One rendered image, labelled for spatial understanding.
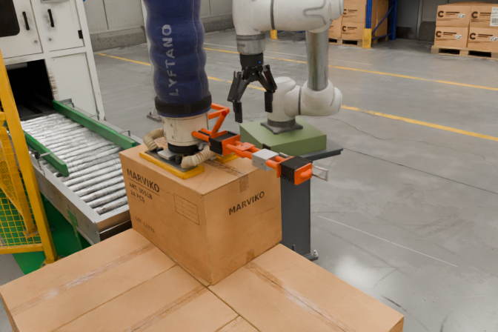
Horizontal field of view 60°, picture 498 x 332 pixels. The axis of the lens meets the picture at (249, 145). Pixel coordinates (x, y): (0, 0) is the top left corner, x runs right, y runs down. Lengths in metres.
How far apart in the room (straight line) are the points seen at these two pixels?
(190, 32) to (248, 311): 1.02
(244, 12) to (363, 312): 1.07
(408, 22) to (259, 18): 9.30
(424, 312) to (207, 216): 1.36
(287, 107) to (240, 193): 0.76
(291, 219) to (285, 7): 1.51
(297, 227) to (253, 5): 1.58
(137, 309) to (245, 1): 1.13
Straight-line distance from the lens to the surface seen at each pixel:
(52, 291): 1.92
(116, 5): 11.90
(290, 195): 2.45
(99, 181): 2.74
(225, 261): 1.72
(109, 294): 1.81
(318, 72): 2.09
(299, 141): 2.22
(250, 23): 1.31
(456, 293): 2.65
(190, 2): 1.60
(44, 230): 2.95
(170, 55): 1.61
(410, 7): 10.50
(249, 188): 1.66
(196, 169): 1.65
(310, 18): 1.29
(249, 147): 1.49
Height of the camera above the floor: 1.66
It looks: 22 degrees down
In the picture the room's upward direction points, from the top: 4 degrees counter-clockwise
